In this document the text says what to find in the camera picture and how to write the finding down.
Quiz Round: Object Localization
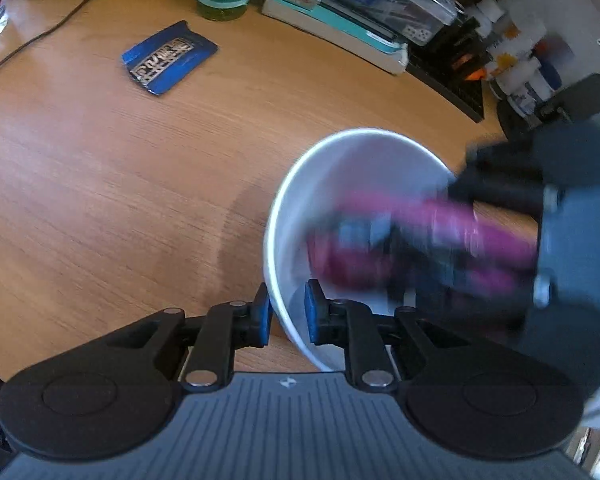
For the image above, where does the blue patterned packet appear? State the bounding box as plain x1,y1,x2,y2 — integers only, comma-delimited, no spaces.
121,20,219,96

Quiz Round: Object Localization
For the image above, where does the white bowl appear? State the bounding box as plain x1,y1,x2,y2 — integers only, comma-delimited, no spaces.
262,128,481,373

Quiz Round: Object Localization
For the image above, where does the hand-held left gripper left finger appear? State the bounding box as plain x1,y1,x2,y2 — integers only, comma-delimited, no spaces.
105,282,272,392

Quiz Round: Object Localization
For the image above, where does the white and teal book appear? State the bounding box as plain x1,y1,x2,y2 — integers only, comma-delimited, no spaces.
260,0,410,76

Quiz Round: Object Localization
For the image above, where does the black metal device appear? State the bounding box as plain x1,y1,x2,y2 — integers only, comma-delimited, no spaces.
497,72,600,137

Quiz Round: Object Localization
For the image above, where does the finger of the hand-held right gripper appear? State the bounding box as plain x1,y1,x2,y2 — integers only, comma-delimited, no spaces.
330,210,481,313

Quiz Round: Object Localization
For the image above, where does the black cable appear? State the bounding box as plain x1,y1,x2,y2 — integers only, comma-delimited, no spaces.
0,0,137,87

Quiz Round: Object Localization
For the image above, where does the row of small paint bottles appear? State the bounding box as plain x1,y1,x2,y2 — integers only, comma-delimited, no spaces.
460,0,576,116

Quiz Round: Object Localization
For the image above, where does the pink sponge cloth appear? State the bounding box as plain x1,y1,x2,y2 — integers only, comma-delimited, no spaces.
307,197,538,306

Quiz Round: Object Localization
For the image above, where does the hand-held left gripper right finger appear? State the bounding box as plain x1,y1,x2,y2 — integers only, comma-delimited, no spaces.
304,280,473,393

